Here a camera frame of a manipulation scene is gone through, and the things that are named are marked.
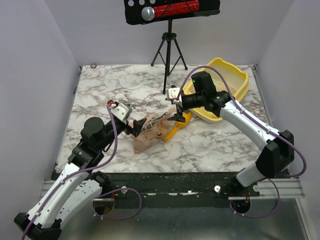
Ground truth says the yellow litter scoop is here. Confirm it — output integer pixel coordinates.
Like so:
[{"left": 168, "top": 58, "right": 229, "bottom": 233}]
[{"left": 163, "top": 112, "right": 193, "bottom": 143}]

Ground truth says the pink cat litter bag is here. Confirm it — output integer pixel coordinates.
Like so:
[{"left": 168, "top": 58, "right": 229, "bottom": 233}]
[{"left": 130, "top": 107, "right": 176, "bottom": 154}]

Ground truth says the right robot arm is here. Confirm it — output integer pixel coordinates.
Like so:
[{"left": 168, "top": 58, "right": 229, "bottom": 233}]
[{"left": 166, "top": 71, "right": 294, "bottom": 196}]

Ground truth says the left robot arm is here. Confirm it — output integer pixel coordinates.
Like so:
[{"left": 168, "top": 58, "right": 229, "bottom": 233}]
[{"left": 14, "top": 117, "right": 146, "bottom": 240}]

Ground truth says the yellow litter box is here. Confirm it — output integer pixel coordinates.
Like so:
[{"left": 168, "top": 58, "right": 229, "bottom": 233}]
[{"left": 179, "top": 57, "right": 250, "bottom": 124}]

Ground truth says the black tripod stand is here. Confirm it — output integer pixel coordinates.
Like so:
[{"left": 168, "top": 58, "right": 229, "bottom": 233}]
[{"left": 150, "top": 20, "right": 188, "bottom": 95}]

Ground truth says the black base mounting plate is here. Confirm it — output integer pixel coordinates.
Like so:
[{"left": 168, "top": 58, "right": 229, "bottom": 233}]
[{"left": 51, "top": 169, "right": 276, "bottom": 210}]

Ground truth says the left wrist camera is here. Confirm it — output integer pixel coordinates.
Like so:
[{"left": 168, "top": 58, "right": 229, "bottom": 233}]
[{"left": 108, "top": 101, "right": 133, "bottom": 125}]

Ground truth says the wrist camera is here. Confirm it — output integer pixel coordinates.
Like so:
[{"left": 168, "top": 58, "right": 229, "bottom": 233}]
[
  {"left": 108, "top": 101, "right": 133, "bottom": 125},
  {"left": 166, "top": 87, "right": 182, "bottom": 105}
]

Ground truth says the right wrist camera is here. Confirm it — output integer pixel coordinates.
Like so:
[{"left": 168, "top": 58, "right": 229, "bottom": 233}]
[{"left": 166, "top": 87, "right": 182, "bottom": 105}]

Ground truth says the red handled microphone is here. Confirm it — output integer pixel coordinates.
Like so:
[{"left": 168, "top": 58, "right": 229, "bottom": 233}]
[{"left": 141, "top": 0, "right": 200, "bottom": 22}]

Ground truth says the aluminium rail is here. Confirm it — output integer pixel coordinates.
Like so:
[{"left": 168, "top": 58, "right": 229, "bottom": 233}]
[{"left": 39, "top": 178, "right": 305, "bottom": 201}]

